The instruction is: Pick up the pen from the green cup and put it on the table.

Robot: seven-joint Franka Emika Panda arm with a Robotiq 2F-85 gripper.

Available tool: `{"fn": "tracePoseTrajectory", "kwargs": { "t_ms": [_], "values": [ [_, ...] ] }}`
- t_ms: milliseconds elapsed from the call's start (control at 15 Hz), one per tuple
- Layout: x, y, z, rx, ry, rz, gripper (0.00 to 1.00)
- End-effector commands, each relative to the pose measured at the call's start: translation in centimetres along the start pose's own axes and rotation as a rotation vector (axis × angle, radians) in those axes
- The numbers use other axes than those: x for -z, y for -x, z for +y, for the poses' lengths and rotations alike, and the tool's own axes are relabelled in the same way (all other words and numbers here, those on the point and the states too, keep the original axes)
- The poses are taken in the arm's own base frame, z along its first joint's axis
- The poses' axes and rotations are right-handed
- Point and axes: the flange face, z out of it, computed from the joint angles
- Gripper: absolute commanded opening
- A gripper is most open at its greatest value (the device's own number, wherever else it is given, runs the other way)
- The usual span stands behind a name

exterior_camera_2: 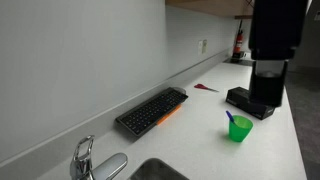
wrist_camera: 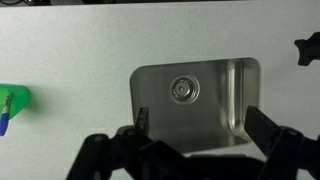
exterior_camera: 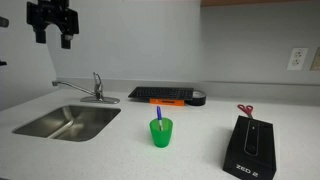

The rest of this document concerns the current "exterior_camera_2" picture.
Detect red handled scissors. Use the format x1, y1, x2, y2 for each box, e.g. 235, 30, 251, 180
194, 84, 219, 92

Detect beige wall switch plate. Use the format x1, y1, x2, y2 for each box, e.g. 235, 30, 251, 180
202, 39, 207, 54

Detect red fire extinguisher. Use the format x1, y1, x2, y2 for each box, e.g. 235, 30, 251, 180
233, 20, 243, 53

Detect green plastic cup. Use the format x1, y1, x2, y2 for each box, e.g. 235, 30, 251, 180
229, 115, 253, 142

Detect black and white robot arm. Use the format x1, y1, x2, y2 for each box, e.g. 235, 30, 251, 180
249, 0, 308, 107

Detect blue and white pen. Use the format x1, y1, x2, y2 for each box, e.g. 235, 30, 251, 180
226, 111, 235, 124

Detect orange block under keyboard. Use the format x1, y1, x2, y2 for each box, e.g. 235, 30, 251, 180
156, 104, 182, 125

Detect black ZED 2 box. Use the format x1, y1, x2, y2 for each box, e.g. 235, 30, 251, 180
226, 87, 275, 120

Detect black keyboard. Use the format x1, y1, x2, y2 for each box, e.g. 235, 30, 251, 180
115, 87, 188, 137

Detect white wall outlet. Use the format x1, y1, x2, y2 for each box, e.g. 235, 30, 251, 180
198, 40, 203, 55

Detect chrome sink faucet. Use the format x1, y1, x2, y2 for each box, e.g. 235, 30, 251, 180
70, 135, 128, 180

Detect wooden upper cabinet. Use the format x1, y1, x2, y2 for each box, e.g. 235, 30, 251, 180
165, 0, 255, 19

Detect stainless steel sink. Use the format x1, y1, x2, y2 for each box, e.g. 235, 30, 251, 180
127, 158, 189, 180

